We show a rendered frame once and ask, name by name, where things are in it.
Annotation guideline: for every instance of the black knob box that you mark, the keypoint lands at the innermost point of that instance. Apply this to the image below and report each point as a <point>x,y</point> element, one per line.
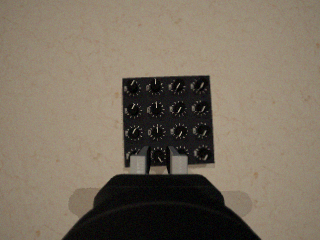
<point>168,112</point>

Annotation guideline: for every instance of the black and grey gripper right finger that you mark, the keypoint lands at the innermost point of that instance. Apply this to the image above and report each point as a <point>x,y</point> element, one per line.
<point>176,163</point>

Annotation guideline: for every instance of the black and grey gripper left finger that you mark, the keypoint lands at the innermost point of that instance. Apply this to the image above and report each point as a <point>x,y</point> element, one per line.
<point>140,163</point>

